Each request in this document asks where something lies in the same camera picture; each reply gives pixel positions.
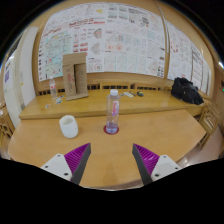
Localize narrow wall poster sheet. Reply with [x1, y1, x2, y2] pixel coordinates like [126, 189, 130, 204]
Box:
[165, 20, 213, 96]

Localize group of wooden chairs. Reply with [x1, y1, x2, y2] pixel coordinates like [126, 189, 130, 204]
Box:
[196, 99, 224, 151]
[0, 103, 16, 158]

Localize white ceramic mug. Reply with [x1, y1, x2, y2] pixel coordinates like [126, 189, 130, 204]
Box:
[58, 114, 79, 139]

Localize small clear plastic bottle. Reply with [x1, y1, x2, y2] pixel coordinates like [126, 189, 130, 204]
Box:
[48, 75, 59, 100]

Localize black bag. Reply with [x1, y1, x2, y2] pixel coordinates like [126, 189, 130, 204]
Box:
[170, 76, 205, 106]

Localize large wall poster sheet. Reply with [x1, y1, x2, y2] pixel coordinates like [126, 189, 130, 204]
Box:
[37, 2, 167, 83]

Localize clear plastic water bottle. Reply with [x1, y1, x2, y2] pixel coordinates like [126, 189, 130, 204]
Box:
[105, 88, 121, 135]

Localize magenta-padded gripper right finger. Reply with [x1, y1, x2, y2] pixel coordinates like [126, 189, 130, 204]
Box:
[131, 143, 184, 187]

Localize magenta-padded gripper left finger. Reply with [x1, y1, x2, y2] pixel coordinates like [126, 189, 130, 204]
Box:
[39, 142, 92, 186]

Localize brown cardboard box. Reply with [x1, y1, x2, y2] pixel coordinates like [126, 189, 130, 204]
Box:
[62, 52, 90, 102]

